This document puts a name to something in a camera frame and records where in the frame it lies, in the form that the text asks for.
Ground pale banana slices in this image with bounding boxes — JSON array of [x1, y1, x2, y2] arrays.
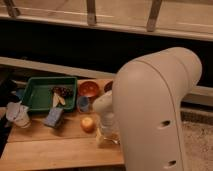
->
[[52, 93, 66, 107]]

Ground white crumpled cloth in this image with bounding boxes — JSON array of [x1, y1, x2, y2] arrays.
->
[[6, 102, 30, 128]]

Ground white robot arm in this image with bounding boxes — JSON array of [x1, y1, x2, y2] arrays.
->
[[93, 47, 202, 171]]

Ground wooden table board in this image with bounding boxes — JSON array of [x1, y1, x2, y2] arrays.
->
[[0, 78, 125, 171]]

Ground blue plastic cup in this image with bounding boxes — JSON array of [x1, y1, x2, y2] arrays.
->
[[77, 96, 90, 112]]

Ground orange yellow apple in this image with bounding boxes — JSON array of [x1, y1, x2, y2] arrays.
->
[[80, 117, 95, 133]]

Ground blue sponge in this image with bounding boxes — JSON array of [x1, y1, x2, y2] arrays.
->
[[43, 107, 64, 128]]

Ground green plastic tray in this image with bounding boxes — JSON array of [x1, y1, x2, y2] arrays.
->
[[22, 76, 77, 114]]

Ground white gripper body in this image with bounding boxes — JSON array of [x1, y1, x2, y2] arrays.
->
[[96, 114, 120, 148]]

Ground red bowl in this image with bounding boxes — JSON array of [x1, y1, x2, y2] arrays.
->
[[78, 81, 100, 98]]

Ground purple bowl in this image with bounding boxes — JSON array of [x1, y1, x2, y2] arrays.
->
[[104, 81, 113, 92]]

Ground dark purple grapes bunch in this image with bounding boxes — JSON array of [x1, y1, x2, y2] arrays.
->
[[51, 86, 73, 97]]

